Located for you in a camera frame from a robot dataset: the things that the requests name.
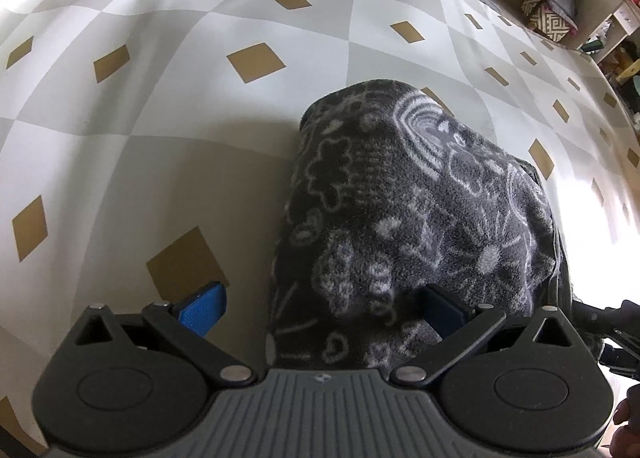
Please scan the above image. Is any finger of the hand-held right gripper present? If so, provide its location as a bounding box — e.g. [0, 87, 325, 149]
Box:
[572, 301, 623, 333]

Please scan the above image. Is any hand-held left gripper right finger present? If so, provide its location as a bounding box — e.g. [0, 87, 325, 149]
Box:
[390, 284, 576, 385]

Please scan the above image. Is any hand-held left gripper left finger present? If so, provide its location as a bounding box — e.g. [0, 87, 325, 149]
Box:
[75, 280, 257, 385]

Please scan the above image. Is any grey patterned fleece jacket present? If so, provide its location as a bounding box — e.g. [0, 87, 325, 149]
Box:
[265, 80, 606, 371]

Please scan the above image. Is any person's right hand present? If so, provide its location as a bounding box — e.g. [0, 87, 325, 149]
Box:
[611, 395, 640, 458]

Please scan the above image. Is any grey white checkered tablecloth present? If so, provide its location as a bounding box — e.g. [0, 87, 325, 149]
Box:
[0, 0, 640, 458]

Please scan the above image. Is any patterned woven stool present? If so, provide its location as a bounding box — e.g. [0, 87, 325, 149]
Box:
[521, 0, 579, 44]

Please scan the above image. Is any white storage shelf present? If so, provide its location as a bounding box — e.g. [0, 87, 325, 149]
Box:
[579, 0, 640, 111]

